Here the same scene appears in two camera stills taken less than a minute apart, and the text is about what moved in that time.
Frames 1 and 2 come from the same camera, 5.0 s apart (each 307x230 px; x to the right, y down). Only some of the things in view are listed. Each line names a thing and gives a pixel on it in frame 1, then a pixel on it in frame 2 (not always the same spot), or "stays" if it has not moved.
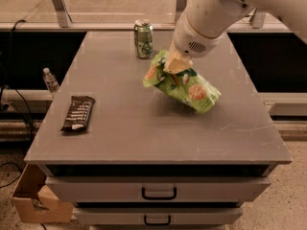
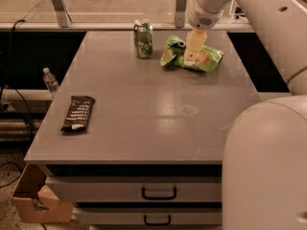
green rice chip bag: (186, 84) -> (175, 50)
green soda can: (143, 32) stays
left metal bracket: (60, 5) stays
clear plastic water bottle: (50, 80) stays
